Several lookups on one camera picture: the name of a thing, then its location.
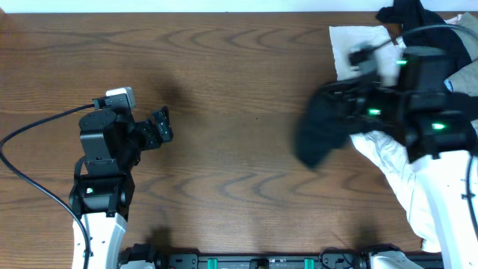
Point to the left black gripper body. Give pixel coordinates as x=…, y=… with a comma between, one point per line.
x=144, y=137

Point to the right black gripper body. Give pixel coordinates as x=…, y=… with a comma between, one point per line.
x=371, y=104

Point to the black Sytrogen t-shirt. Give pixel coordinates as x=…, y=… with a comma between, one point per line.
x=320, y=130

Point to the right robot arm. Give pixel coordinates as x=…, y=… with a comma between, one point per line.
x=440, y=142

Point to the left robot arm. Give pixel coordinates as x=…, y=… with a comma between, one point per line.
x=103, y=185

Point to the white shirt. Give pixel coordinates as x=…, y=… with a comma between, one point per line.
x=387, y=154

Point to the dark navy garment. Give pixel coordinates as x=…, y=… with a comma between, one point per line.
x=411, y=14

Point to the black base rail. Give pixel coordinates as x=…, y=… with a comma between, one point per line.
x=381, y=256

